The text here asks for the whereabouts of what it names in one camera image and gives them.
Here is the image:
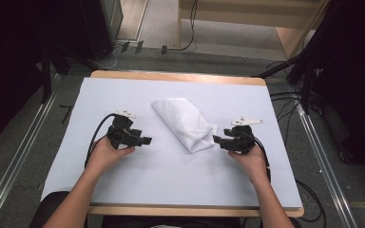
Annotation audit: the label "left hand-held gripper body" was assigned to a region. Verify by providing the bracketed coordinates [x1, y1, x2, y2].
[106, 109, 140, 150]

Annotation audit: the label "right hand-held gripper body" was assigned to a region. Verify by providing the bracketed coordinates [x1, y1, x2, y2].
[230, 116, 264, 156]

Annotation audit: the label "white towel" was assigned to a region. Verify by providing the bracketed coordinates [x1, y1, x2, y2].
[151, 97, 219, 154]

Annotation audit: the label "person's right hand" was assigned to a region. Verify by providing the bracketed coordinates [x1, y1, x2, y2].
[227, 144, 269, 185]

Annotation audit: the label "person's left hand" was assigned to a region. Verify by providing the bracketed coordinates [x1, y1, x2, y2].
[86, 136, 137, 179]

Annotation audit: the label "white table cover sheet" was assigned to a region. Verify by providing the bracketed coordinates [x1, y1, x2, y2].
[40, 76, 304, 209]

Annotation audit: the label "light wooden table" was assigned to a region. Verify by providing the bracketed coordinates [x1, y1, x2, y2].
[86, 69, 305, 219]

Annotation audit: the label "black metal stand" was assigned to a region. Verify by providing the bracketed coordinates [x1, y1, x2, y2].
[40, 39, 72, 105]
[251, 47, 317, 116]

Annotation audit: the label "black cabinet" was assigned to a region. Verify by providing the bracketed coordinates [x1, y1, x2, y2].
[77, 0, 125, 62]

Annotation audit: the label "light wooden bench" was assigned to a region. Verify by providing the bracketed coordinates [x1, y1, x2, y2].
[176, 0, 331, 60]

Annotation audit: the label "black curtain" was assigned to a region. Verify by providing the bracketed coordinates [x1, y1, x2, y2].
[308, 0, 365, 189]
[0, 0, 53, 151]

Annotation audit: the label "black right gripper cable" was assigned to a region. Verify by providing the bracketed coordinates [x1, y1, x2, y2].
[245, 130, 272, 184]

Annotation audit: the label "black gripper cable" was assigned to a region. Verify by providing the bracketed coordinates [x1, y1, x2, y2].
[245, 130, 272, 184]
[84, 112, 118, 169]

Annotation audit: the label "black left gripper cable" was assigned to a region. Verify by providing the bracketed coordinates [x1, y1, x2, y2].
[84, 112, 118, 169]

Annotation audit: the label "black floor cables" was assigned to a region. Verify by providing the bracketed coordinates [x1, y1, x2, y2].
[267, 60, 327, 223]

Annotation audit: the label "metal floor rail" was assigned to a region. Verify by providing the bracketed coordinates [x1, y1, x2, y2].
[289, 85, 359, 228]
[0, 73, 62, 228]

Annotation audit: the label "black hanging cable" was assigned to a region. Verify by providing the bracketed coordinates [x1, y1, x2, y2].
[167, 0, 200, 52]

